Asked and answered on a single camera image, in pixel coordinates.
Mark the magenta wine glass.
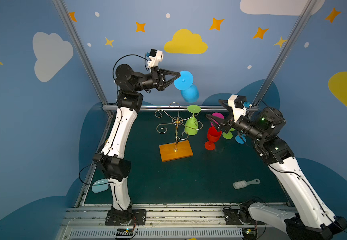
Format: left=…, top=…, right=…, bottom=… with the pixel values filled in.
left=210, top=113, right=224, bottom=128

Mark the red wine glass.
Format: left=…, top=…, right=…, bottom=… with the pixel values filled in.
left=204, top=127, right=222, bottom=151

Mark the blue wine glass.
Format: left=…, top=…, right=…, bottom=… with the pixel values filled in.
left=174, top=71, right=199, bottom=103
left=235, top=135, right=246, bottom=144

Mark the green wine glass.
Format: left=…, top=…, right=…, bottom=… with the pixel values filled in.
left=184, top=105, right=201, bottom=136
left=222, top=128, right=235, bottom=140

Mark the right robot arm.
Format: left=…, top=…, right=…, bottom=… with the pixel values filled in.
left=206, top=95, right=347, bottom=240

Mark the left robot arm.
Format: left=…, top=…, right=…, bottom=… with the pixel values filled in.
left=92, top=64, right=180, bottom=225

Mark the wooden rack base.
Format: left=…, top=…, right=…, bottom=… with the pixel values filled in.
left=159, top=140, right=193, bottom=162

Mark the white scrub brush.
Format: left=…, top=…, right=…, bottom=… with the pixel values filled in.
left=233, top=179, right=260, bottom=190

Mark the light blue plastic scoop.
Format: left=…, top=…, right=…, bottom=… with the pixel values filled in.
left=91, top=179, right=110, bottom=194

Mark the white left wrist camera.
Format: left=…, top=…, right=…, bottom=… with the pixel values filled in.
left=146, top=49, right=164, bottom=70

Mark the left aluminium frame post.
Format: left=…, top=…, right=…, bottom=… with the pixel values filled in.
left=52, top=0, right=109, bottom=106

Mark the aluminium frame post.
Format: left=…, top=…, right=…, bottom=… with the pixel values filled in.
left=253, top=0, right=318, bottom=106
left=52, top=0, right=109, bottom=106

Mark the horizontal aluminium back rail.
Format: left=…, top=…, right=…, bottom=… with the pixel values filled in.
left=102, top=104, right=261, bottom=113

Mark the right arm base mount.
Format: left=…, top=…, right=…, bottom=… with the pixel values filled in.
left=222, top=200, right=296, bottom=233

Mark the right aluminium frame post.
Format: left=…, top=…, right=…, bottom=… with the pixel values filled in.
left=253, top=0, right=318, bottom=106

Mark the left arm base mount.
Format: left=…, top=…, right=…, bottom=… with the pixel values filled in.
left=105, top=206, right=147, bottom=226

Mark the front aluminium rail bed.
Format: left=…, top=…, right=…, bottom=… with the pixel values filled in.
left=55, top=203, right=306, bottom=240

